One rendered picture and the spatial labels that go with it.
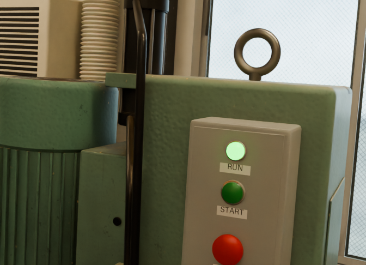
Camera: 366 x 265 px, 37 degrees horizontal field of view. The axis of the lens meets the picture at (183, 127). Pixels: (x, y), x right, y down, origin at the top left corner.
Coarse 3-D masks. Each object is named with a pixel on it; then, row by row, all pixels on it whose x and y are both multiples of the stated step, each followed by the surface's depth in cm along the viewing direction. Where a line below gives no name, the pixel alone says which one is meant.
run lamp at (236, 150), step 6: (228, 144) 51; (234, 144) 50; (240, 144) 50; (228, 150) 51; (234, 150) 50; (240, 150) 50; (246, 150) 51; (228, 156) 51; (234, 156) 51; (240, 156) 50
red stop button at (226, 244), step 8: (216, 240) 52; (224, 240) 51; (232, 240) 51; (216, 248) 51; (224, 248) 51; (232, 248) 51; (240, 248) 51; (216, 256) 52; (224, 256) 51; (232, 256) 51; (240, 256) 51; (224, 264) 51; (232, 264) 51
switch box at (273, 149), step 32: (192, 128) 53; (224, 128) 51; (256, 128) 50; (288, 128) 50; (192, 160) 53; (224, 160) 52; (256, 160) 50; (288, 160) 50; (192, 192) 53; (256, 192) 51; (288, 192) 51; (192, 224) 53; (224, 224) 52; (256, 224) 51; (288, 224) 52; (192, 256) 54; (256, 256) 51; (288, 256) 54
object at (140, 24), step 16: (144, 32) 58; (144, 48) 57; (144, 64) 57; (144, 80) 57; (144, 96) 57; (128, 128) 68; (128, 144) 65; (128, 160) 63; (128, 176) 60; (128, 192) 60; (128, 208) 60; (128, 224) 60; (128, 240) 60; (128, 256) 60
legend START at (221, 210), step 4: (220, 208) 52; (224, 208) 52; (228, 208) 52; (232, 208) 52; (236, 208) 51; (220, 212) 52; (224, 212) 52; (228, 212) 52; (232, 212) 52; (236, 212) 51; (240, 212) 51; (244, 212) 51; (232, 216) 52; (236, 216) 52; (240, 216) 51; (244, 216) 51
